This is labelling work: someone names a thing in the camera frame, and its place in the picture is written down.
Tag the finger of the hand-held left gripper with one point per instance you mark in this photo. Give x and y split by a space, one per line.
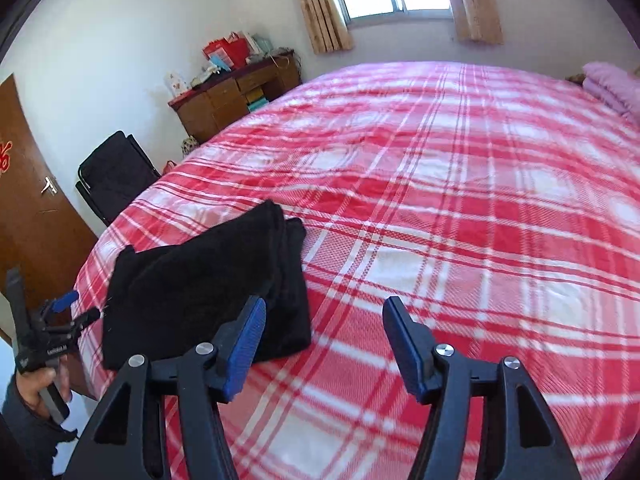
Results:
65 300
85 319

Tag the pink folded blanket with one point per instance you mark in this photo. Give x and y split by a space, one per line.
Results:
612 85

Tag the beige patterned curtain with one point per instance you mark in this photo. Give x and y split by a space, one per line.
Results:
475 5
320 10

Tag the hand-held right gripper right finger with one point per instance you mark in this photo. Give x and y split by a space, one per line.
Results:
407 355

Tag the brown wooden door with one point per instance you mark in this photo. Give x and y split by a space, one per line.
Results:
30 220

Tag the black chair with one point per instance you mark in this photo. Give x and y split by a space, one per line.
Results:
115 170

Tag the black pants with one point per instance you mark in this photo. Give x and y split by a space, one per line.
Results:
200 285

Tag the white gift bag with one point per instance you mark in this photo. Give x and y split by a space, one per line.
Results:
177 85

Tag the person's left hand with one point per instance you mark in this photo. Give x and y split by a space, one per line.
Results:
30 387

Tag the brown wooden desk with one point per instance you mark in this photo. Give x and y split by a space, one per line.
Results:
215 105

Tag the red door decoration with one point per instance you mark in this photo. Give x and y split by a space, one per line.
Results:
5 157

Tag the red bags on desk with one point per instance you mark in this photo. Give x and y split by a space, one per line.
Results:
230 52

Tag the person's left forearm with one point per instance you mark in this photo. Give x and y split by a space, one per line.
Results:
25 440

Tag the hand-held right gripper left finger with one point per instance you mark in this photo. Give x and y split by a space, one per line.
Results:
245 355

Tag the red plaid bed sheet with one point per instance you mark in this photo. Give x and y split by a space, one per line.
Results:
450 210

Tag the patterned bag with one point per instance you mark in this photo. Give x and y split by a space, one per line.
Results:
189 145

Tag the light blue box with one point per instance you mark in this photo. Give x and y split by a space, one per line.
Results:
220 63

